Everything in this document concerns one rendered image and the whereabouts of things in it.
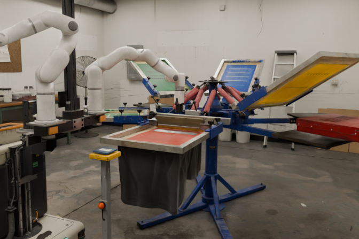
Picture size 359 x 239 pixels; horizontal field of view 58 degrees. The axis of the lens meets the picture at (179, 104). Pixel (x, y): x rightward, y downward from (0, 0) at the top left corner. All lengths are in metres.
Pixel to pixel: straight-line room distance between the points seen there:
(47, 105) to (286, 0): 5.33
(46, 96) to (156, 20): 5.60
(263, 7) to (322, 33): 1.19
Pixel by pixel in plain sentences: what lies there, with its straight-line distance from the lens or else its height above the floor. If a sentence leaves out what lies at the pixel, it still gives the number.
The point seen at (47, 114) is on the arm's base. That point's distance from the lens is 1.90.
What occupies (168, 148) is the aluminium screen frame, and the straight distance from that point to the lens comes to 1.91.
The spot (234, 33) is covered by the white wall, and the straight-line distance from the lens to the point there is 6.63.
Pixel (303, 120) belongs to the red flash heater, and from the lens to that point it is 2.36.
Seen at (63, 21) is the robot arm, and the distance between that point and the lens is 1.85.
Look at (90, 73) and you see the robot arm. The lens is 2.21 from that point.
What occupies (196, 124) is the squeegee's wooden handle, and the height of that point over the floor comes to 1.02.
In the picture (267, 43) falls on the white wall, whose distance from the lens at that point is 6.48.
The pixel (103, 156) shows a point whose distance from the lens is 1.86.
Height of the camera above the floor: 1.45
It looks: 7 degrees down
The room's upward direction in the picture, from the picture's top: 1 degrees clockwise
